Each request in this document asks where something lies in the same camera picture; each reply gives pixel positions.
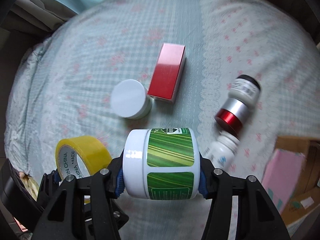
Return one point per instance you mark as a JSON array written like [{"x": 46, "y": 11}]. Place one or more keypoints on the white plastic bottle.
[{"x": 222, "y": 151}]

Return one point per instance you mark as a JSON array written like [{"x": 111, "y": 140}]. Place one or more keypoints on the grey brown curtain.
[{"x": 36, "y": 16}]

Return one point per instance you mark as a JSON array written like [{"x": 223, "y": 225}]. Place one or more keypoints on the red silver round tin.
[{"x": 232, "y": 116}]

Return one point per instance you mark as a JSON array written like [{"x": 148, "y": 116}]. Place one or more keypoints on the white jar green label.
[{"x": 161, "y": 164}]

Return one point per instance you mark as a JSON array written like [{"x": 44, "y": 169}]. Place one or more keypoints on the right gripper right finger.
[{"x": 258, "y": 218}]

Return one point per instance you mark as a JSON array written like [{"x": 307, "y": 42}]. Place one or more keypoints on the red rectangular box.
[{"x": 168, "y": 71}]

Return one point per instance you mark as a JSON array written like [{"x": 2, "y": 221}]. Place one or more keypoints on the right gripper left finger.
[{"x": 85, "y": 208}]

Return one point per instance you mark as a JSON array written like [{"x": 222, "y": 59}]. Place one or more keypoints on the cardboard box pink lining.
[{"x": 291, "y": 179}]

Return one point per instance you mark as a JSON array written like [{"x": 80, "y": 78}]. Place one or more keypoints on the yellow tape roll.
[{"x": 81, "y": 156}]

